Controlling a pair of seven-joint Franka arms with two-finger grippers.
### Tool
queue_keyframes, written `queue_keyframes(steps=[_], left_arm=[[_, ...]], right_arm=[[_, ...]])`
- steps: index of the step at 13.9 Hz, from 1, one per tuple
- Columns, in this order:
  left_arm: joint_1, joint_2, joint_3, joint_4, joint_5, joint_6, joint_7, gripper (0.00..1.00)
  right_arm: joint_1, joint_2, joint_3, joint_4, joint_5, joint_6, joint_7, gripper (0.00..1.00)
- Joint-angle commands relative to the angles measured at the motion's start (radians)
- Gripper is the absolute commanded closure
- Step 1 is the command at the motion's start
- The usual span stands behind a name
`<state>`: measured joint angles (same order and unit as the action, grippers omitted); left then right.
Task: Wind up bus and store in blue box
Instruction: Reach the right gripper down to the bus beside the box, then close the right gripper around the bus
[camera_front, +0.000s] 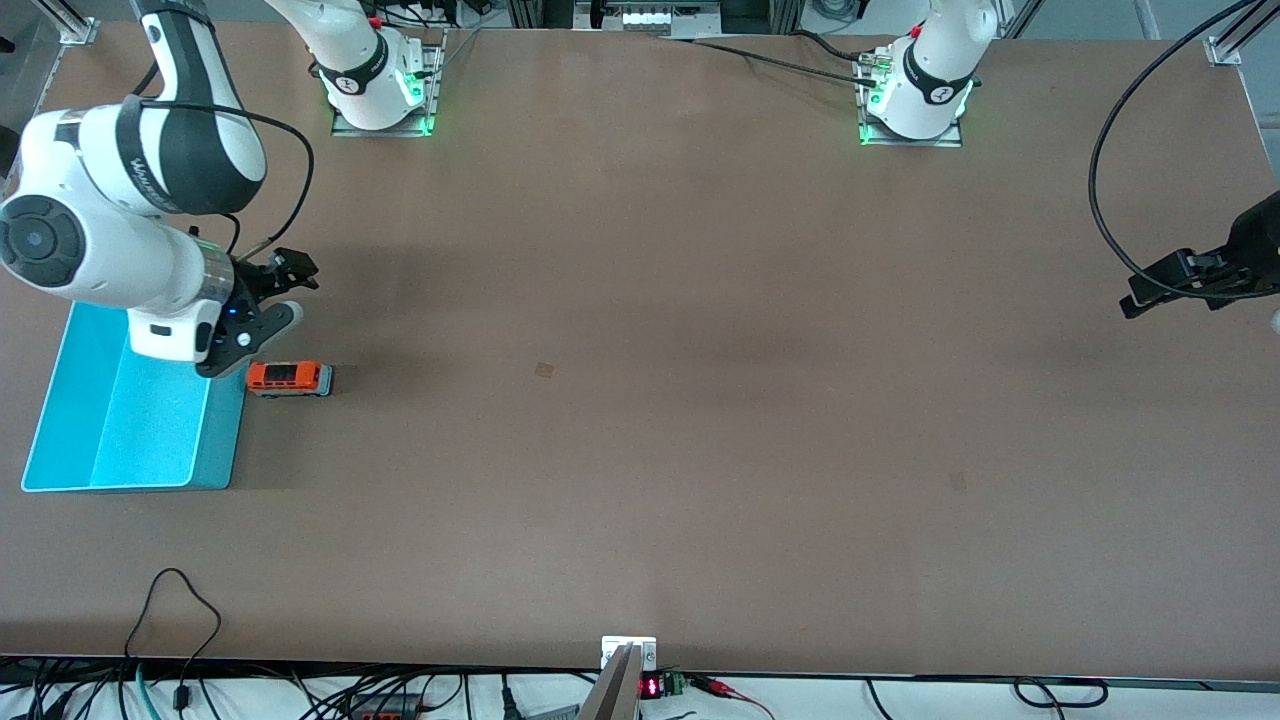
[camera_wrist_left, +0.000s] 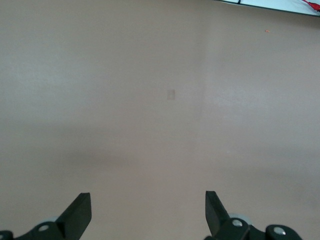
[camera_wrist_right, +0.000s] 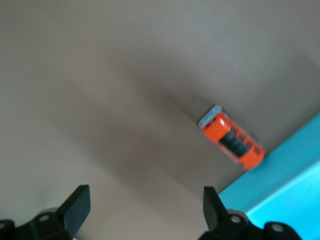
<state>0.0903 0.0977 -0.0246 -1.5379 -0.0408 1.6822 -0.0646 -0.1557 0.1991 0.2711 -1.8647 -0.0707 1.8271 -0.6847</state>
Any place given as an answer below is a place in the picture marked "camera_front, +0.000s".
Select orange toy bus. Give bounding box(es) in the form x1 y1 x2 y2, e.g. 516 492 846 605
246 360 334 400

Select blue plastic box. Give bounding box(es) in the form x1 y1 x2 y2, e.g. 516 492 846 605
20 300 248 493

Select grey power strip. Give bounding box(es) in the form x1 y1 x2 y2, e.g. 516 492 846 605
345 690 426 720

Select white lit device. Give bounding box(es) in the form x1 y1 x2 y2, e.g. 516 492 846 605
618 4 703 33

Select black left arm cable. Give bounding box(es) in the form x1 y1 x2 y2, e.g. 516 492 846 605
1088 0 1263 301

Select aluminium frame profile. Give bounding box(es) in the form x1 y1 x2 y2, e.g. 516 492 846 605
1205 0 1280 67
35 0 101 46

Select thin black looped cable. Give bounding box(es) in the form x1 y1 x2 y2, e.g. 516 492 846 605
125 568 223 713

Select black coiled cable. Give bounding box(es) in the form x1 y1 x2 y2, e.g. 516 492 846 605
1013 678 1109 711

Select thick black base cable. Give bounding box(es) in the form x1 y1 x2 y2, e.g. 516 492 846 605
790 30 871 63

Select thin black table cable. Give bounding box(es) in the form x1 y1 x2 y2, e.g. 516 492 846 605
655 35 881 89

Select white pole bracket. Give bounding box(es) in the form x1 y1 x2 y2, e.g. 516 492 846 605
601 636 658 669

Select grey camera mount pole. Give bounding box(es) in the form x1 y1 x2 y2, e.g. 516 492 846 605
578 643 643 720

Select red wires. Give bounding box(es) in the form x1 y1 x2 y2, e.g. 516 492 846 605
698 678 777 720

